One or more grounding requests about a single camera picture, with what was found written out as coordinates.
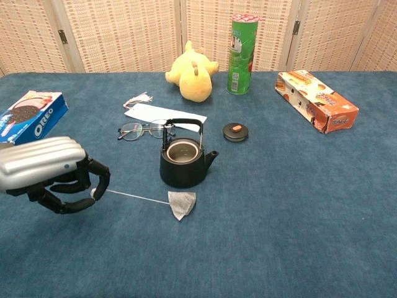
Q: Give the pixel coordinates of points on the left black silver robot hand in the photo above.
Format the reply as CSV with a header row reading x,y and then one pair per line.
x,y
34,161

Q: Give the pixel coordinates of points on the black cast iron teapot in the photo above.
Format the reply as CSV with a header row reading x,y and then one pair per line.
x,y
183,174

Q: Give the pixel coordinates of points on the black teapot lid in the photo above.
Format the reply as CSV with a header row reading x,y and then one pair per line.
x,y
231,135

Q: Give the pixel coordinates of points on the blue Oreo cookie box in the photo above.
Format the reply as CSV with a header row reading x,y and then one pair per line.
x,y
34,121

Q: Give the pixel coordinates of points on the white bookmark with tassel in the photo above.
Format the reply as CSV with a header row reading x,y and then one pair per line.
x,y
149,113

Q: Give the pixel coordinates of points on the woven folding screen panel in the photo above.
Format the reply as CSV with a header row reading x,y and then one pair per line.
x,y
124,34
328,34
386,40
28,34
211,28

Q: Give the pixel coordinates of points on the yellow plush toy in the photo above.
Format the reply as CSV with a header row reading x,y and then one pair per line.
x,y
193,80

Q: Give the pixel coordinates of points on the green chips can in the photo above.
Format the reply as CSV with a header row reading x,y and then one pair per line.
x,y
242,68

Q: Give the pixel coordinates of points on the blue table cloth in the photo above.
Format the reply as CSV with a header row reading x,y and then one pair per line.
x,y
279,201

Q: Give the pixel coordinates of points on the orange biscuit box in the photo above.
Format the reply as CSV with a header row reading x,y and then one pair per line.
x,y
319,102

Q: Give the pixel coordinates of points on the thin black frame eyeglasses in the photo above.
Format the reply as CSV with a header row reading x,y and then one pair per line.
x,y
131,132

